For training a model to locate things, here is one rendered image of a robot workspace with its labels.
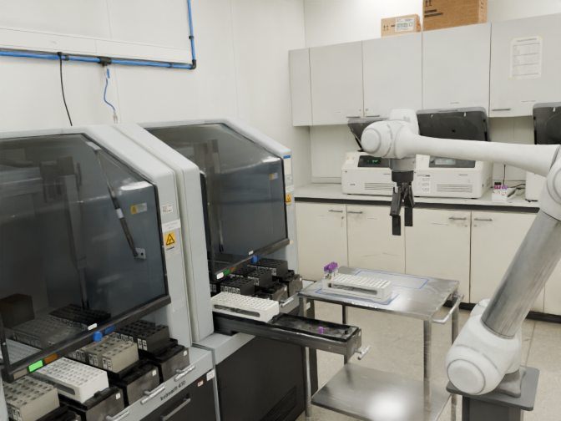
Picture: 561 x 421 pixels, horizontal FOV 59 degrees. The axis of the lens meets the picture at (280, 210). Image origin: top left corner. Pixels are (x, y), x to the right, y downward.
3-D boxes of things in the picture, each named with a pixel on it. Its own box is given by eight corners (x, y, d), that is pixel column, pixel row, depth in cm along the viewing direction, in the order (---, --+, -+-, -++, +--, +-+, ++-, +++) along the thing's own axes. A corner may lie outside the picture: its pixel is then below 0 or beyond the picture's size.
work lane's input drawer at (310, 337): (200, 328, 211) (199, 308, 210) (220, 316, 223) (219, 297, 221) (358, 364, 174) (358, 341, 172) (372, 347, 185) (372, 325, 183)
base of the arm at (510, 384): (528, 366, 173) (528, 351, 172) (520, 398, 154) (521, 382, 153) (472, 355, 182) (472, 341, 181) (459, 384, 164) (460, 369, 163)
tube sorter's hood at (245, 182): (128, 267, 228) (111, 129, 216) (211, 236, 278) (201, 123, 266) (215, 281, 201) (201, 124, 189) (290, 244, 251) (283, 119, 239)
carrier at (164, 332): (166, 340, 183) (164, 324, 182) (170, 341, 182) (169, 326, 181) (143, 353, 173) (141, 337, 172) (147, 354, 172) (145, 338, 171)
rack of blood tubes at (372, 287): (321, 291, 222) (320, 278, 221) (331, 285, 230) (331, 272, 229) (383, 302, 206) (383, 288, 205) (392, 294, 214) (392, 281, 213)
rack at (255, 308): (208, 313, 210) (207, 299, 209) (223, 305, 218) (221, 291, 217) (266, 325, 194) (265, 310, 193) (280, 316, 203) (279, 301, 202)
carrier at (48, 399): (56, 403, 145) (53, 385, 144) (60, 405, 144) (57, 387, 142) (18, 426, 135) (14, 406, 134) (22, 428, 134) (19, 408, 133)
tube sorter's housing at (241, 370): (72, 438, 261) (23, 129, 230) (180, 365, 331) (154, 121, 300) (231, 511, 206) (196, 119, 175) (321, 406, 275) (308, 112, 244)
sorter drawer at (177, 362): (43, 345, 204) (40, 324, 203) (73, 332, 216) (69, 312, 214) (173, 386, 166) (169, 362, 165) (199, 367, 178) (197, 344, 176)
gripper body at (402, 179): (409, 171, 163) (409, 199, 165) (416, 168, 171) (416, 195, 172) (387, 171, 167) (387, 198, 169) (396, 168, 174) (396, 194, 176)
